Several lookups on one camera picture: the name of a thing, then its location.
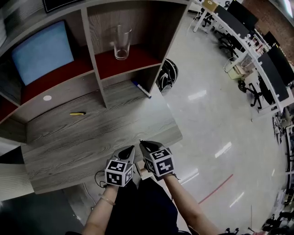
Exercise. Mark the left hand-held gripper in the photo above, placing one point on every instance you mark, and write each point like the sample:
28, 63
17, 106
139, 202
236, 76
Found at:
117, 173

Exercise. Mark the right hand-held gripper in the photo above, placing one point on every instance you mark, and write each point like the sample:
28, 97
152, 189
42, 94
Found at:
160, 164

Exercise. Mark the wooden drawer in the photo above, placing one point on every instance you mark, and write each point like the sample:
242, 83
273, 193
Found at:
147, 176

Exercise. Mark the yellow pen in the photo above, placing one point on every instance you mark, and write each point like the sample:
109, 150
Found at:
77, 113

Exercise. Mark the blue capped marker pen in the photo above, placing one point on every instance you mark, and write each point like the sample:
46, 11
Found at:
142, 89

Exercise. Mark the person's right forearm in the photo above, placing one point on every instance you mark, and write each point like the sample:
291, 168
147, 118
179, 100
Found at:
190, 211

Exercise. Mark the person's left forearm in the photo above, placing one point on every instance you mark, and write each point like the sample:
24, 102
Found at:
98, 218

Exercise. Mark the grey wooden desk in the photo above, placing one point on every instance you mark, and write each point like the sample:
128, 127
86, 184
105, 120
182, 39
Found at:
92, 142

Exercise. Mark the black office chair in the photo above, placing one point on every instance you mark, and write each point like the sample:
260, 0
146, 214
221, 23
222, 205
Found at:
227, 42
257, 94

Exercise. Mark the grey wooden desk hutch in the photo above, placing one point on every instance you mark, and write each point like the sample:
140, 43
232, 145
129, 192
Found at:
89, 46

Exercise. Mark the black desk divider panel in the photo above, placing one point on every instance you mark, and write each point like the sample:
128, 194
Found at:
273, 78
232, 20

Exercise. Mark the long white office desk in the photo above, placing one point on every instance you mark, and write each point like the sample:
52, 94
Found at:
252, 51

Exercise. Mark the person's black clothing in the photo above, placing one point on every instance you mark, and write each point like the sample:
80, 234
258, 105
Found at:
142, 211

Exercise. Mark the black helmets pile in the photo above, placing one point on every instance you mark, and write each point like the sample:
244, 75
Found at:
166, 76

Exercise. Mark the white round sticker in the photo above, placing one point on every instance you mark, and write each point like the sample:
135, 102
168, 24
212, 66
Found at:
47, 98

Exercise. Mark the white ribbed chair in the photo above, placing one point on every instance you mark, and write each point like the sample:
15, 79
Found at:
13, 181

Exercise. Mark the beige storage box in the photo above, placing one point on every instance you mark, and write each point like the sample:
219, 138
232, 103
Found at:
236, 70

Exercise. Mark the clear drinking glass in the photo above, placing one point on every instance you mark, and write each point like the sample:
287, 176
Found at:
121, 46

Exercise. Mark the light blue board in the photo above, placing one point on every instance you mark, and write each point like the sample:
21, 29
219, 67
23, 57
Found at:
43, 52

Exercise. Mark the cardboard box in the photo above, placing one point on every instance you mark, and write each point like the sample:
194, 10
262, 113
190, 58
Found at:
209, 4

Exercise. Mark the black computer monitor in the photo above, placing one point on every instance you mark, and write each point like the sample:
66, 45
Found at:
243, 12

